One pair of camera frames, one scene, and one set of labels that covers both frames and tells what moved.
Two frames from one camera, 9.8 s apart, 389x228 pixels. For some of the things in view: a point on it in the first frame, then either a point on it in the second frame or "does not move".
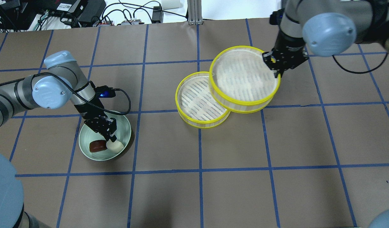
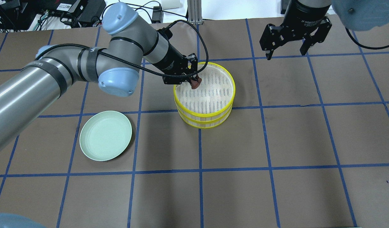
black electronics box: [86, 11] does not move
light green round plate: [104, 136] does not move
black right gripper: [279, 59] → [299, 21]
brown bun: [97, 145] → [194, 84]
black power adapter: [156, 14] does not move
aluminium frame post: [194, 12] does not move
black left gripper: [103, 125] → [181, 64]
